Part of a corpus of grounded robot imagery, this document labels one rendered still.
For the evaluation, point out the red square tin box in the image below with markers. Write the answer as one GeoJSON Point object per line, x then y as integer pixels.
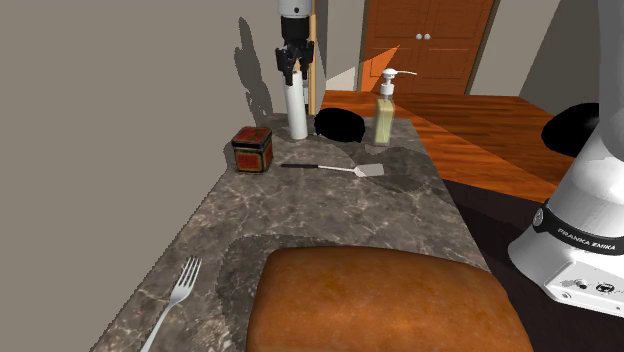
{"type": "Point", "coordinates": [251, 151]}

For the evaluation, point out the brown bread loaf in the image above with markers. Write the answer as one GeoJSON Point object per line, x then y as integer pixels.
{"type": "Point", "coordinates": [380, 302]}

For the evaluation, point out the light wooden post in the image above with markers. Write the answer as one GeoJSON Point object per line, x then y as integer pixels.
{"type": "Point", "coordinates": [312, 58]}

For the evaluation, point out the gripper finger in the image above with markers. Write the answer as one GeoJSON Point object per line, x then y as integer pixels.
{"type": "Point", "coordinates": [307, 56]}
{"type": "Point", "coordinates": [284, 61]}

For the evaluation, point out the black round object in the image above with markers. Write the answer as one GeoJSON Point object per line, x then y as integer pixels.
{"type": "Point", "coordinates": [568, 129]}
{"type": "Point", "coordinates": [340, 125]}

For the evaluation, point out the brown wooden double door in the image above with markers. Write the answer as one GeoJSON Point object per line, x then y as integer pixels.
{"type": "Point", "coordinates": [438, 53]}

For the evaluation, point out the white paper towel roll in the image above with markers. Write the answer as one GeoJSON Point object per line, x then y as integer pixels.
{"type": "Point", "coordinates": [296, 112]}

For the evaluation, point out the yellow soap pump bottle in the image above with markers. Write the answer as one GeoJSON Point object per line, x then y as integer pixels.
{"type": "Point", "coordinates": [383, 119]}

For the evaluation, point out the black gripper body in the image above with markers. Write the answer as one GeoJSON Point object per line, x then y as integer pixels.
{"type": "Point", "coordinates": [294, 29]}

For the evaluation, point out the silver fork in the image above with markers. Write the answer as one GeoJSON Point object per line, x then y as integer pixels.
{"type": "Point", "coordinates": [183, 287]}

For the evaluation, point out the dark robot stand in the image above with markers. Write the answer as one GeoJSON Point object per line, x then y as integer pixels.
{"type": "Point", "coordinates": [487, 229]}

